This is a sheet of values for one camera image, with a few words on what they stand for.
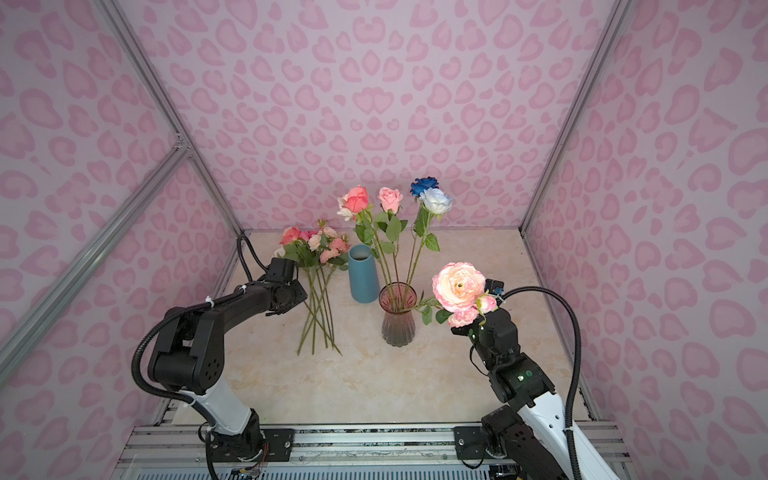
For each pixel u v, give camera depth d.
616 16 0.70
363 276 0.90
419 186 0.71
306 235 1.11
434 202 0.65
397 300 0.82
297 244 1.10
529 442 0.60
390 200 0.68
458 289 0.44
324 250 1.09
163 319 0.49
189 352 0.48
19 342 0.50
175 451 0.73
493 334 0.52
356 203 0.67
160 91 0.82
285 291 0.74
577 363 0.52
